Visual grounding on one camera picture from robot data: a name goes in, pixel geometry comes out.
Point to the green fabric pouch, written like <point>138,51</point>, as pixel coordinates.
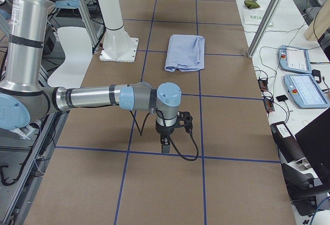
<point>250,4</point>

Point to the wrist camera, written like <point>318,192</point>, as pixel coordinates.
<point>185,120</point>

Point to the black monitor stand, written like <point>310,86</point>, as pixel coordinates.
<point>306,191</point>

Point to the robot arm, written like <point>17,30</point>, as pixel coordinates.
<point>24,100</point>

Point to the white MINI plastic bag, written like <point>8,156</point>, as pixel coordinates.
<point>252,16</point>

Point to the white plastic chair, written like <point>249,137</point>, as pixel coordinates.
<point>77,48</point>

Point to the near blue teach pendant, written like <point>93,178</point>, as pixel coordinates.
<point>305,91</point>

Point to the blue teach pendant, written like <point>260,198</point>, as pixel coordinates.
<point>294,59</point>
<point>305,91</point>

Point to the far blue teach pendant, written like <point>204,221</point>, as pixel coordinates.
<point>294,59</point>

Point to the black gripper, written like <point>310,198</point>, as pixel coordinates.
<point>164,131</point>

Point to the light blue striped shirt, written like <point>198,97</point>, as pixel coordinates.
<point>185,53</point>

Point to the aluminium frame post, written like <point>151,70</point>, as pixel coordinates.
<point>269,13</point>

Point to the black monitor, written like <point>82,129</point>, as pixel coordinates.
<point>313,140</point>

